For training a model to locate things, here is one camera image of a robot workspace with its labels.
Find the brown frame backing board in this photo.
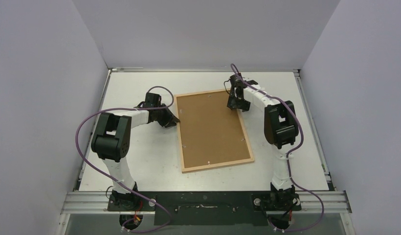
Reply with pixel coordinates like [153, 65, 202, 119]
[177, 92, 252, 169]

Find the light wooden picture frame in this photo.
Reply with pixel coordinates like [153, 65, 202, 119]
[174, 89, 255, 173]

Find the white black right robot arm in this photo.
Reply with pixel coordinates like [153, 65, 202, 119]
[227, 73, 301, 212]

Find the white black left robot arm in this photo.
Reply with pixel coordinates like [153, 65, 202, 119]
[91, 92, 180, 211]

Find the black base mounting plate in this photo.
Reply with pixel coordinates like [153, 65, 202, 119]
[107, 191, 302, 226]

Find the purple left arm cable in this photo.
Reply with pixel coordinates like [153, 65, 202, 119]
[75, 86, 175, 234]

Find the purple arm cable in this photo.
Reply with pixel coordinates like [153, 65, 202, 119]
[75, 86, 175, 234]
[230, 63, 325, 234]

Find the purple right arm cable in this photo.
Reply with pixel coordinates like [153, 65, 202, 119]
[230, 63, 325, 234]

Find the aluminium front extrusion rail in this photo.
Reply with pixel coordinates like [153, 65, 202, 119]
[61, 191, 352, 214]

